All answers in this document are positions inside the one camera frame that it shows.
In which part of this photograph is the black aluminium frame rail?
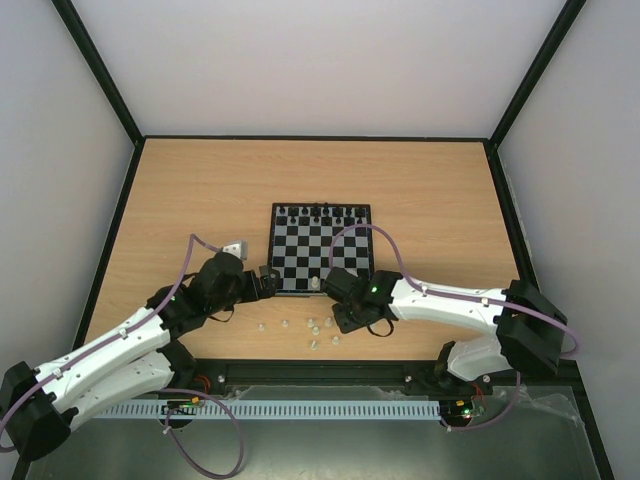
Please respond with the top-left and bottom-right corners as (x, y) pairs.
(49, 357), (581, 396)

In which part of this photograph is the right controller circuit board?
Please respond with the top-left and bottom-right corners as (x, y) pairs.
(439, 396), (487, 422)

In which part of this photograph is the left controller circuit board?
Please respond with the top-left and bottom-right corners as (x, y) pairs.
(158, 396), (207, 417)

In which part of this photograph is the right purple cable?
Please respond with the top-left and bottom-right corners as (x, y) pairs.
(329, 224), (581, 432)

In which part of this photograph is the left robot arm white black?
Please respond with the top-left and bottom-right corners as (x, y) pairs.
(1, 252), (280, 461)

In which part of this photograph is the black and silver chessboard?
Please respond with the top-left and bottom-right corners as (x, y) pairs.
(268, 202), (374, 296)

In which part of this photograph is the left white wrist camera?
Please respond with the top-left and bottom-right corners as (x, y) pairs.
(221, 240), (249, 261)

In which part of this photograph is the clear plastic sheet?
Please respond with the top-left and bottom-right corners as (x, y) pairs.
(27, 386), (598, 479)

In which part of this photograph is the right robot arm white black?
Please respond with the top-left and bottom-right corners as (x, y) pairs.
(321, 267), (568, 392)

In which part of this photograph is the light blue slotted cable duct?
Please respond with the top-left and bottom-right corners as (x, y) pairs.
(97, 399), (441, 421)

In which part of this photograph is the controller circuit board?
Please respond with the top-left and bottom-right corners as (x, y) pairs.
(439, 396), (487, 422)
(158, 396), (207, 417)

